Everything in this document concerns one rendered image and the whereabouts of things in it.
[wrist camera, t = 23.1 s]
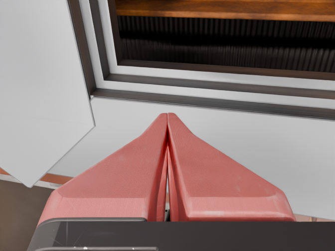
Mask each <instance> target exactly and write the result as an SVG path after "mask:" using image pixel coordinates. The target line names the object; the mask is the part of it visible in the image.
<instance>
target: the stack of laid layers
mask: <svg viewBox="0 0 335 251"><path fill-rule="evenodd" d="M68 2H69V7H70V11H71V17H72V20H73V25H74V30H75V34H76V39H77V43H78V48H79V53H80V57H81V62H82V66H83V71H84V75H85V80H86V85H87V89H88V94H89V98H90V100H91V98H92V97H93V96H94V97H105V98H115V99H125V100H136V101H146V102H156V103H167V104H177V105H188V106H198V107H208V108H219V109H229V110H239V111H250V112H260V113H270V114H281V115H291V116H301V117H312V118H322V119H332V120H335V73H328V72H312V71H297V70H281V69H266V68H251V67H235V66H220V65H204V64H189V63H174V62H159V61H143V60H128V59H123V56H122V49H121V42H120V34H119V27H118V20H117V13H116V5H115V0H68Z"/></svg>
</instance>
